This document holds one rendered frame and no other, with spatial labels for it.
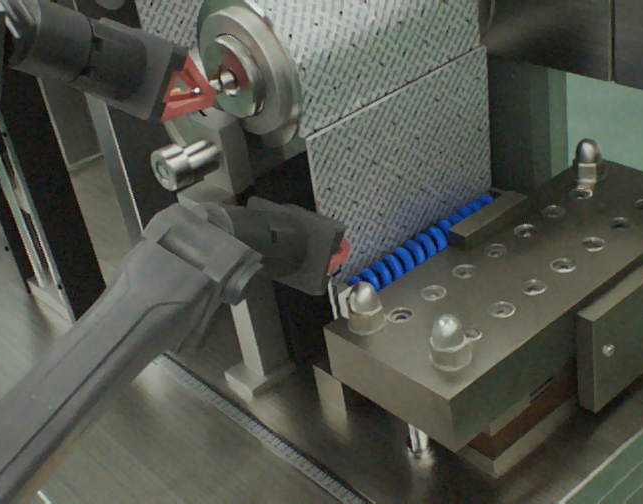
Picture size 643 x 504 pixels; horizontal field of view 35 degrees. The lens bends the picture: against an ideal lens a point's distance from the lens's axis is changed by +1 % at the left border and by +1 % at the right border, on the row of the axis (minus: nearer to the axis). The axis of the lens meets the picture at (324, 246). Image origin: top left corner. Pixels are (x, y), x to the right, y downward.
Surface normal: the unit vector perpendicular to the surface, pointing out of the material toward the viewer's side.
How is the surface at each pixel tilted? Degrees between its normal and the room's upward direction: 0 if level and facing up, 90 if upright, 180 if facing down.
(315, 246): 55
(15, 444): 31
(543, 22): 90
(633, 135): 0
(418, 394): 90
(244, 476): 0
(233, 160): 90
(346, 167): 92
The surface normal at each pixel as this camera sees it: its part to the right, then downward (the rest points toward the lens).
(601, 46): -0.75, 0.45
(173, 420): -0.15, -0.83
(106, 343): 0.34, -0.66
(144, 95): -0.61, -0.13
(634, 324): 0.65, 0.32
